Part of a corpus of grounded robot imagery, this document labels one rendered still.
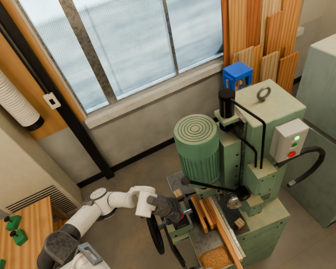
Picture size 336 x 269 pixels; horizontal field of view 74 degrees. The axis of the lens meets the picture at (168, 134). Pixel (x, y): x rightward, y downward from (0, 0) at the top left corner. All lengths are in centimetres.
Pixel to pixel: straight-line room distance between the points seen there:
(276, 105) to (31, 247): 194
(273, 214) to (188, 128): 81
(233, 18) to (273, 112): 147
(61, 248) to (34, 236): 123
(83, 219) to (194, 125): 61
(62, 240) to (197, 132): 64
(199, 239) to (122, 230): 128
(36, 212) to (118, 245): 79
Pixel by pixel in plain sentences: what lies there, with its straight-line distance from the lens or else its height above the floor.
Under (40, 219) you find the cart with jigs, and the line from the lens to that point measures 225.
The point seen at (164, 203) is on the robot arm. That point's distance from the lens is 98.
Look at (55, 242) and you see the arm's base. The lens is 99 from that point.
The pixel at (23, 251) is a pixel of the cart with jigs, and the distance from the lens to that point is 221.
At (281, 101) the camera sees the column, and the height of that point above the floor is 152.
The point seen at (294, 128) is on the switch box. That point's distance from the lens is 93.
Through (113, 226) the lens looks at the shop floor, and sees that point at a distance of 250.
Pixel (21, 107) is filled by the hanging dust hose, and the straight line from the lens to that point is 196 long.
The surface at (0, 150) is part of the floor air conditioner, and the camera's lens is 206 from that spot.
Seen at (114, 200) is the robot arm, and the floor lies 125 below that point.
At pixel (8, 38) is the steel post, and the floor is 171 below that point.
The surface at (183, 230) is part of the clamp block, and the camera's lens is 130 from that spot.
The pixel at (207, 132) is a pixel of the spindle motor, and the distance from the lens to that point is 86.
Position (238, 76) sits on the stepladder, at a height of 116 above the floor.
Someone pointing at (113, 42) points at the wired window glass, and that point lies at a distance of 208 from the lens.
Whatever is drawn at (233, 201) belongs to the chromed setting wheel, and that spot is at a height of 106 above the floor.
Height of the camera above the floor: 213
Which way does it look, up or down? 46 degrees down
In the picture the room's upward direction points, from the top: 16 degrees counter-clockwise
